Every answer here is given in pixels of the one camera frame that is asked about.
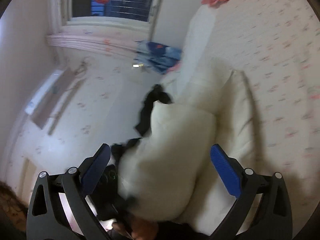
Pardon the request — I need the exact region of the cream quilted jacket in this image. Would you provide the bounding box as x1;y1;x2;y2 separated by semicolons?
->
119;58;256;235

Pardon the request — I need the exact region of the person's left hand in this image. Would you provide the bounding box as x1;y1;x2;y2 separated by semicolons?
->
112;217;158;240

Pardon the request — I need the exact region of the black garment pile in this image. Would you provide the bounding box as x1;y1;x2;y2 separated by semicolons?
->
111;84;172;168

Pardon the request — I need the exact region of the white striped duvet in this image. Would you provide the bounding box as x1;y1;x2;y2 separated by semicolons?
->
161;5;219;100

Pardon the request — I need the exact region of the blue patterned curtain left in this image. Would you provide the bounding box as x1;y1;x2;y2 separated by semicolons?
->
44;32;183;75

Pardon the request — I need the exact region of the cherry print bed sheet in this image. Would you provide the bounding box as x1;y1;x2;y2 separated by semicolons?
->
209;0;319;235

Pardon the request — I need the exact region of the wall socket with light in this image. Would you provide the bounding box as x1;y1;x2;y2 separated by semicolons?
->
132;63;144;68

